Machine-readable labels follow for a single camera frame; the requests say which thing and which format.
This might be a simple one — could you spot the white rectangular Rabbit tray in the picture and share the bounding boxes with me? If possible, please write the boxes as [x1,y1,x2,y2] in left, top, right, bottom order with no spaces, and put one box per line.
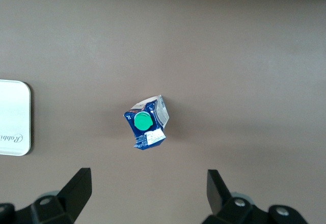
[0,79,32,156]

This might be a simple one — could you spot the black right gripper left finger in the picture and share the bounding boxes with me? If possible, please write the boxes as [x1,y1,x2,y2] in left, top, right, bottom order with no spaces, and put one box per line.
[0,167,93,224]

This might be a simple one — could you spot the blue milk carton green cap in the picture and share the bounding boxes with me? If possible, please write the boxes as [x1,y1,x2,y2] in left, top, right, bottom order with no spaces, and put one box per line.
[123,94,170,150]

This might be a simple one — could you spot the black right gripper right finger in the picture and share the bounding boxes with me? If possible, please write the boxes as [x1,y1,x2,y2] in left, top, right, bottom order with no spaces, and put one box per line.
[202,169,309,224]

